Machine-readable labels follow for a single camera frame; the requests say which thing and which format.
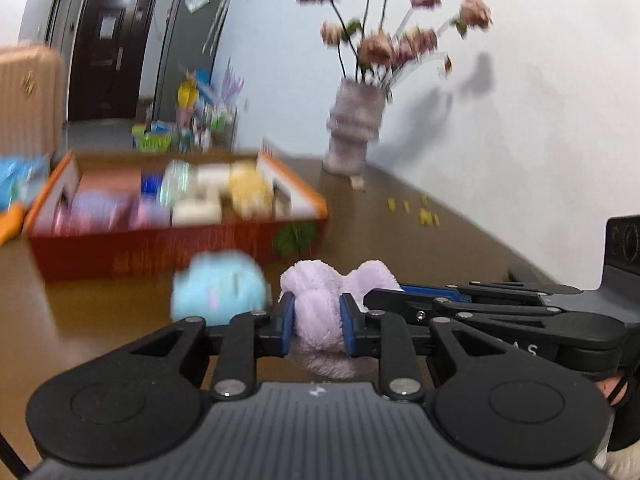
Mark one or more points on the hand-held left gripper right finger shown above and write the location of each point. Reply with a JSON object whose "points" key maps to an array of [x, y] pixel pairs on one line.
{"points": [[348, 325]]}

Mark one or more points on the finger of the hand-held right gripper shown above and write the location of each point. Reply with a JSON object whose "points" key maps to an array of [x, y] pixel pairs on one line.
{"points": [[500, 322], [500, 289]]}

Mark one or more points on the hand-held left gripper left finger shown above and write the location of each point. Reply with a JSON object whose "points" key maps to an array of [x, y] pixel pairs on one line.
{"points": [[286, 322]]}

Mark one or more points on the purple towel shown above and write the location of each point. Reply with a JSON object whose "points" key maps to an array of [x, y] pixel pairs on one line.
{"points": [[317, 300]]}

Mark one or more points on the light blue plush toy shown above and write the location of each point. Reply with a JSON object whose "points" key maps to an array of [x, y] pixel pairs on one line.
{"points": [[220, 285]]}

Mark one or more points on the white and yellow plush hamster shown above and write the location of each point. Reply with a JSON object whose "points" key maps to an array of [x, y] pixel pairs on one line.
{"points": [[247, 190]]}

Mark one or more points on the red cardboard box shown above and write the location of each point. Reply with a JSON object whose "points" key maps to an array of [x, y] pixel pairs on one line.
{"points": [[150, 252]]}

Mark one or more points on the lilac cloth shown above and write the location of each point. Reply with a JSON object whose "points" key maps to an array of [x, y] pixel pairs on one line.
{"points": [[95, 212]]}

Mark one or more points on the scattered yellow crumbs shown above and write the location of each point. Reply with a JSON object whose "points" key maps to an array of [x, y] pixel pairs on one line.
{"points": [[425, 217]]}

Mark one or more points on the fallen pink petal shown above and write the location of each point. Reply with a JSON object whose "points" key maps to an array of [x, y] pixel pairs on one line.
{"points": [[357, 182]]}

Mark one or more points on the blue small packet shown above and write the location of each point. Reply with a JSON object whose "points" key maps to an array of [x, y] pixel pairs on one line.
{"points": [[151, 185]]}

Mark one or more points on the grey ribbed vase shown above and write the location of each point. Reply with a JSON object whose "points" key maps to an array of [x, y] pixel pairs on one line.
{"points": [[352, 125]]}

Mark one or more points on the shelf of colourful packets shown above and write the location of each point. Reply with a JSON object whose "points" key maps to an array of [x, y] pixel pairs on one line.
{"points": [[200, 120]]}

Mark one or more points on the pink small box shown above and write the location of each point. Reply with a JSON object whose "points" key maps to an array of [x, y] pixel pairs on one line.
{"points": [[110, 180]]}

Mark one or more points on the pink artificial flower bouquet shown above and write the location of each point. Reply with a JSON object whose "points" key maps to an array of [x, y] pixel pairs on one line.
{"points": [[375, 47]]}

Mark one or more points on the grey refrigerator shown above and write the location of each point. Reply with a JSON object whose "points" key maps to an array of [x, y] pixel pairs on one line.
{"points": [[185, 50]]}

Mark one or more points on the orange cloth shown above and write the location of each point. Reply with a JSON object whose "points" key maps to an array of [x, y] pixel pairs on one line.
{"points": [[10, 225]]}

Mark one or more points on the blue wet wipes pack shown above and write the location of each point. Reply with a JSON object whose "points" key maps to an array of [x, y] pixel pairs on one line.
{"points": [[20, 180]]}

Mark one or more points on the dark brown door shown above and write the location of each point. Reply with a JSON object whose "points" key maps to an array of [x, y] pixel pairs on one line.
{"points": [[110, 60]]}

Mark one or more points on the beige suitcase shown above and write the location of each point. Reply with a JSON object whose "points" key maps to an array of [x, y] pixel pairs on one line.
{"points": [[30, 100]]}

